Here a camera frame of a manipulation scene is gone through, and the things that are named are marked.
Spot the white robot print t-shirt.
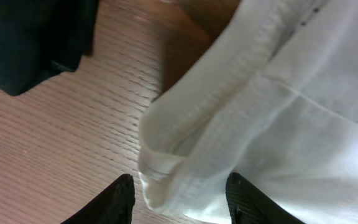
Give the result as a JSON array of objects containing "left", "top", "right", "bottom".
[{"left": 138, "top": 0, "right": 358, "bottom": 223}]

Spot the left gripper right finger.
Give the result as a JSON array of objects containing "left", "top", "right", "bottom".
[{"left": 226, "top": 172, "right": 304, "bottom": 224}]

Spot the folded black cloth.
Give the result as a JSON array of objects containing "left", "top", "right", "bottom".
[{"left": 0, "top": 0, "right": 99, "bottom": 96}]

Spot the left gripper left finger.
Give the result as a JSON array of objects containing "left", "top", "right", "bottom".
[{"left": 62, "top": 174, "right": 135, "bottom": 224}]

